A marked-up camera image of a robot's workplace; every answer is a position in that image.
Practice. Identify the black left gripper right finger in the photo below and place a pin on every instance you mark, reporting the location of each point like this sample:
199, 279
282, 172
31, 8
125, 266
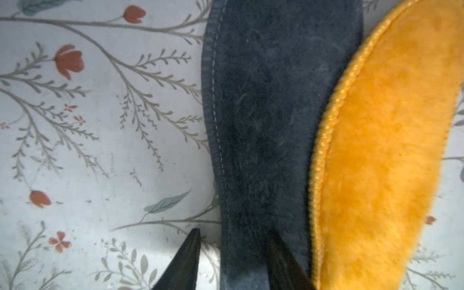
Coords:
284, 272

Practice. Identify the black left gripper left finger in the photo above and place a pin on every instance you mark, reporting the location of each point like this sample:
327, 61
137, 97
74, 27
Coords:
182, 272

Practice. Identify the yellow fleece insole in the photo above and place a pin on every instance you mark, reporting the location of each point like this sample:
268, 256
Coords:
377, 159

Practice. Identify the dark grey insole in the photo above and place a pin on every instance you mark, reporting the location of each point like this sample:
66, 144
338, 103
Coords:
268, 71

